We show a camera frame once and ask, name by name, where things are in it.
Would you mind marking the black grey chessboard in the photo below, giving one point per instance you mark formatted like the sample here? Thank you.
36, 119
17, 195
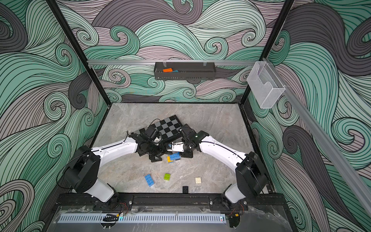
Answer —
168, 128

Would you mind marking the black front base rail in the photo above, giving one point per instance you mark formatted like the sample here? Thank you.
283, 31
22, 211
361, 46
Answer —
213, 202

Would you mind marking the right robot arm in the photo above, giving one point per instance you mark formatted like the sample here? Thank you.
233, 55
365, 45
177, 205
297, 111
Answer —
251, 174

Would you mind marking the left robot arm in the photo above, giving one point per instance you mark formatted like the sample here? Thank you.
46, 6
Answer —
82, 171

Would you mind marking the lime green square brick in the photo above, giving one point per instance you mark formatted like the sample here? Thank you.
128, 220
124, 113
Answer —
167, 176

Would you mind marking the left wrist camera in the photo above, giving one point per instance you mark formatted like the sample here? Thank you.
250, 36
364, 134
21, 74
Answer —
153, 135

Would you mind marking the aluminium rail right wall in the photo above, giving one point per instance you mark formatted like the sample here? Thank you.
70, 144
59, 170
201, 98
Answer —
345, 169

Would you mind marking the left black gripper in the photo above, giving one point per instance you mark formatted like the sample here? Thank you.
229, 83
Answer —
162, 151

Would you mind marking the cream square brick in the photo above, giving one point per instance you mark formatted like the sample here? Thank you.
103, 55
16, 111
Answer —
198, 180

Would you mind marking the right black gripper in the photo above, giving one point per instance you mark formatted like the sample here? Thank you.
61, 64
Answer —
186, 153

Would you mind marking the clear plastic wall bin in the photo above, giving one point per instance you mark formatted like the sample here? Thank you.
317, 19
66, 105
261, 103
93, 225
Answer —
265, 84

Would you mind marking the black wall tray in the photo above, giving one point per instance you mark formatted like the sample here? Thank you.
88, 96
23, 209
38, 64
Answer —
185, 71

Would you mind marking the aluminium rail wall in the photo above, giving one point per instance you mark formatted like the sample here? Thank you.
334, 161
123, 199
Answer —
345, 169
165, 62

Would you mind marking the orange block in tray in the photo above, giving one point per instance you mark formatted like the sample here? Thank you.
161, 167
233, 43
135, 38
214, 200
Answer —
169, 70

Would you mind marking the white slotted cable duct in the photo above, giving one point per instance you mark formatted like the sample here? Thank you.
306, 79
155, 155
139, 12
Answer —
145, 218

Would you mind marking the light blue long brick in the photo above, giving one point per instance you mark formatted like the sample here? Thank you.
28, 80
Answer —
149, 180
175, 156

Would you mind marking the aluminium rail back wall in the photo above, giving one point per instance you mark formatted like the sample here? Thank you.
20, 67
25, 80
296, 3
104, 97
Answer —
165, 62

